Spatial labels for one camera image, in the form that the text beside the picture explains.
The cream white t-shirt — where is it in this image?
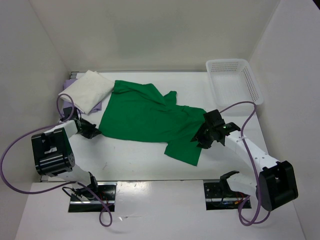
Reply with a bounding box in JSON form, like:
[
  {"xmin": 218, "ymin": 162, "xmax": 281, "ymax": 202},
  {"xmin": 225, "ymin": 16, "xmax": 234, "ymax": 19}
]
[{"xmin": 58, "ymin": 70, "xmax": 115, "ymax": 115}]

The purple t-shirt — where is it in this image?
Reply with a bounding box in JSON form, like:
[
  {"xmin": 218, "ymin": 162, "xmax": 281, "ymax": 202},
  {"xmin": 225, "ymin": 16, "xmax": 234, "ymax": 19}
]
[{"xmin": 63, "ymin": 78, "xmax": 102, "ymax": 114}]

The green t-shirt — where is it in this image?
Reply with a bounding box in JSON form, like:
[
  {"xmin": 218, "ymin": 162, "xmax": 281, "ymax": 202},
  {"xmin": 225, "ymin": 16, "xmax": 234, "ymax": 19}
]
[{"xmin": 98, "ymin": 80, "xmax": 205, "ymax": 166}]

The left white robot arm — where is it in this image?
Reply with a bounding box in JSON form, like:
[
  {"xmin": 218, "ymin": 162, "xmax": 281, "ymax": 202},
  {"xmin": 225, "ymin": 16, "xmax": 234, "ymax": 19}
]
[{"xmin": 31, "ymin": 119, "xmax": 101, "ymax": 192}]

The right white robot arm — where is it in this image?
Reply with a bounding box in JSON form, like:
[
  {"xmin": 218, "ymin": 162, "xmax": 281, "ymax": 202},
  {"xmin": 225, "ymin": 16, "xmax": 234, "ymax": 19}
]
[{"xmin": 191, "ymin": 122, "xmax": 299, "ymax": 212}]

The white plastic basket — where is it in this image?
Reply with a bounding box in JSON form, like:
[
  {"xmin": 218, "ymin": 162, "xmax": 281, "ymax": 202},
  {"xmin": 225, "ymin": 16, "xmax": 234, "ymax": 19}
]
[{"xmin": 205, "ymin": 58, "xmax": 264, "ymax": 107}]

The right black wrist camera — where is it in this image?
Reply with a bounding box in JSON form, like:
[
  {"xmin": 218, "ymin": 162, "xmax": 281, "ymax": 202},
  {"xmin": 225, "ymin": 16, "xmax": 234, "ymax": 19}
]
[{"xmin": 203, "ymin": 109, "xmax": 225, "ymax": 127}]

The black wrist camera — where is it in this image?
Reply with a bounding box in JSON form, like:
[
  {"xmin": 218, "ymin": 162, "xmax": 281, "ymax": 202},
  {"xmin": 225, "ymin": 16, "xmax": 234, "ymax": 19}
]
[
  {"xmin": 203, "ymin": 109, "xmax": 225, "ymax": 127},
  {"xmin": 60, "ymin": 106, "xmax": 79, "ymax": 122}
]

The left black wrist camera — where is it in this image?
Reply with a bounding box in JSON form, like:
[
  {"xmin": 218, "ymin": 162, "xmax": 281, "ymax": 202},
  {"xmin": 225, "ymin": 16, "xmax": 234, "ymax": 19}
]
[{"xmin": 60, "ymin": 106, "xmax": 79, "ymax": 122}]

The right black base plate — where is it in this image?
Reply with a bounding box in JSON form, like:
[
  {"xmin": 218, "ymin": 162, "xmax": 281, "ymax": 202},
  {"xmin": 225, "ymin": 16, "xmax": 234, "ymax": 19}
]
[{"xmin": 203, "ymin": 179, "xmax": 247, "ymax": 211}]

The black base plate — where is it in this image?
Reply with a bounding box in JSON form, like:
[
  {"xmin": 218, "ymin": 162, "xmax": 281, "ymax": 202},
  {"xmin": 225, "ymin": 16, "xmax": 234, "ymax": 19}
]
[
  {"xmin": 203, "ymin": 179, "xmax": 247, "ymax": 211},
  {"xmin": 63, "ymin": 182, "xmax": 117, "ymax": 213}
]

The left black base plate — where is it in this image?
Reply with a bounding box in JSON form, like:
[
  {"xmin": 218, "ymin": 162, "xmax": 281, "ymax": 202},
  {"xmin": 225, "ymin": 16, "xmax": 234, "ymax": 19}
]
[{"xmin": 63, "ymin": 182, "xmax": 117, "ymax": 213}]

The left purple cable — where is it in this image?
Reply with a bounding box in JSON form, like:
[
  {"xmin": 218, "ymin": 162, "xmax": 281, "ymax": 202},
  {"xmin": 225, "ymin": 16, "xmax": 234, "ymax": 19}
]
[{"xmin": 0, "ymin": 93, "xmax": 115, "ymax": 227}]

